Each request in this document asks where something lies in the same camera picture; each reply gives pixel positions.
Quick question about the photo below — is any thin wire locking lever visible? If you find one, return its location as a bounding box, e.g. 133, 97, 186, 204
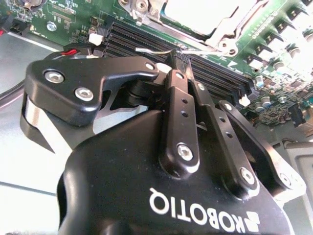
134, 47, 221, 55

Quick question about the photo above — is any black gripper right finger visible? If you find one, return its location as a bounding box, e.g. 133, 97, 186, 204
182, 54, 294, 200

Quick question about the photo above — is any metal socket cover frame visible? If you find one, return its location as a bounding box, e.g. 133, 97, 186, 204
146, 0, 267, 44

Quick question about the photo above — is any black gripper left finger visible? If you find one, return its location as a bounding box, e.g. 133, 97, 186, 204
19, 51, 201, 176

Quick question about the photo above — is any square CPU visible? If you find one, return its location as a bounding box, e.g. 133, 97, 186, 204
162, 0, 260, 40

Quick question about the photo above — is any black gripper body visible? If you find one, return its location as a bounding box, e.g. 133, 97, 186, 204
56, 110, 295, 235

